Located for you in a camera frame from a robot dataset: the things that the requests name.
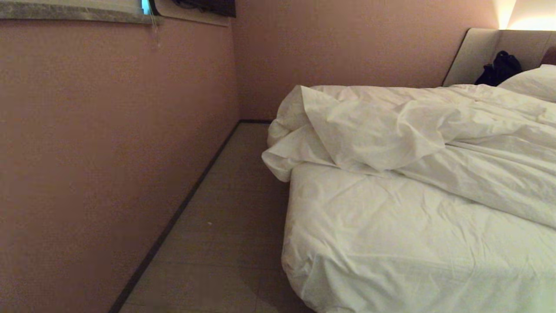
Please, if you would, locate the white rumpled duvet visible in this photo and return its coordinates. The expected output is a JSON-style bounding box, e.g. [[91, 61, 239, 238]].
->
[[261, 83, 556, 230]]

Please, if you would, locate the black wall-mounted television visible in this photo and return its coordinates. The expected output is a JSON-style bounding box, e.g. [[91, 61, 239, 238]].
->
[[172, 0, 237, 18]]

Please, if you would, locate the grey stone window sill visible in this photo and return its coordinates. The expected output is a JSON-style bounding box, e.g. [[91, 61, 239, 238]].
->
[[0, 0, 165, 25]]

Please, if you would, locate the white pillow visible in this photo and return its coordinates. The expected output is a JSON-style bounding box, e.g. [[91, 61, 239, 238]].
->
[[498, 64, 556, 103]]

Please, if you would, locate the black bag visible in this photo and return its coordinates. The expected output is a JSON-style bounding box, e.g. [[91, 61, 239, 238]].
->
[[474, 50, 523, 86]]

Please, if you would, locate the beige padded headboard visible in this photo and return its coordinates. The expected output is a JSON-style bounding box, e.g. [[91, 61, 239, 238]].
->
[[442, 28, 556, 87]]

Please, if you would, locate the bed with white sheet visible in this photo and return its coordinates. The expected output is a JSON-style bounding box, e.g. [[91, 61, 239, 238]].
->
[[281, 162, 556, 313]]

